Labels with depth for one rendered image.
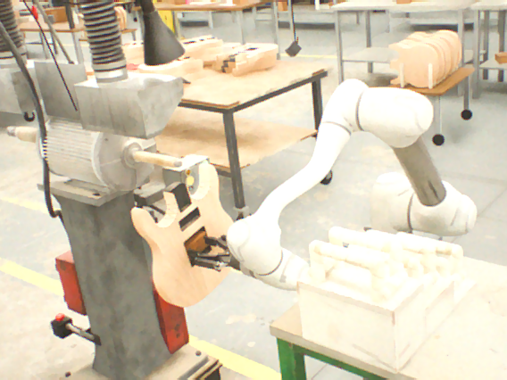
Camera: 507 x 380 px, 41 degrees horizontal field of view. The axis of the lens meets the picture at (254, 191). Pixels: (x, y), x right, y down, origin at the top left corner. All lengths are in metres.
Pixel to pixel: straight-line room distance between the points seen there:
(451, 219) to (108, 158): 1.19
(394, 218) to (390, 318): 1.04
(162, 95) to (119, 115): 0.14
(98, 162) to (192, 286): 0.50
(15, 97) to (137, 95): 0.66
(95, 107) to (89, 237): 0.60
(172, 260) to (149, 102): 0.49
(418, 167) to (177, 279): 0.84
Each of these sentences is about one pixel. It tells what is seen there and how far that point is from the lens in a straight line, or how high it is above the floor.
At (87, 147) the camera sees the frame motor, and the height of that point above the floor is 1.30.
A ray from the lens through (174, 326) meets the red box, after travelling 2.83.
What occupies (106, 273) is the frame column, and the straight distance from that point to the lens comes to 2.54.
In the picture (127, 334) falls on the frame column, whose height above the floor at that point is 0.51.
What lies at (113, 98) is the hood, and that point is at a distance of 2.01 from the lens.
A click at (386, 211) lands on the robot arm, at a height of 0.86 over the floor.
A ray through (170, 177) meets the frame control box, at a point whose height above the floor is 1.09.
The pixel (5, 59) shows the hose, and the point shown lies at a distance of 2.51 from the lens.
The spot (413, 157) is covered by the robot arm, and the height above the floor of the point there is 1.18.
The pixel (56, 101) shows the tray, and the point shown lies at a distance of 2.40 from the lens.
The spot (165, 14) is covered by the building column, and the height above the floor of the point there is 0.47.
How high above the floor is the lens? 1.95
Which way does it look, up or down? 23 degrees down
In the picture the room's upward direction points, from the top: 7 degrees counter-clockwise
